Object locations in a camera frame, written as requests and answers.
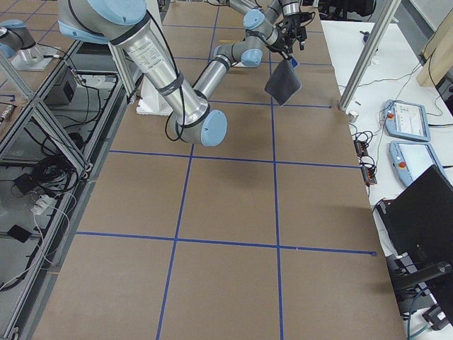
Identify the lower blue teach pendant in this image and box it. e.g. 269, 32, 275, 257
389, 141, 446, 187

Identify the aluminium side frame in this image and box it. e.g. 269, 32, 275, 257
1, 42, 142, 339

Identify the black monitor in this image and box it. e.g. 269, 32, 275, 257
377, 165, 452, 300

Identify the aluminium frame post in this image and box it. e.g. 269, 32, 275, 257
338, 0, 401, 111

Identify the grey blue-edged towel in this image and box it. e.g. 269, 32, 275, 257
265, 59, 302, 106

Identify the blue teach pendant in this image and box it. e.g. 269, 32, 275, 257
389, 141, 446, 187
384, 100, 430, 142

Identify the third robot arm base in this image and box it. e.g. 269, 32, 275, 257
1, 19, 52, 72

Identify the white power strip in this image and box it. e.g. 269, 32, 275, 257
30, 195, 55, 215

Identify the upper blue teach pendant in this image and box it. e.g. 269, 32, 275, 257
384, 100, 430, 142

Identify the orange black connector strip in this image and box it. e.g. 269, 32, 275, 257
353, 140, 377, 187

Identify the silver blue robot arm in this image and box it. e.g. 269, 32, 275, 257
220, 0, 300, 23
58, 0, 316, 147

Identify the grey control box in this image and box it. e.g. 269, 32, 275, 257
44, 67, 77, 106

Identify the black power brick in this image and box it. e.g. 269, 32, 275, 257
13, 174, 36, 195

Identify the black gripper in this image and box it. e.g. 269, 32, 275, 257
276, 11, 316, 53

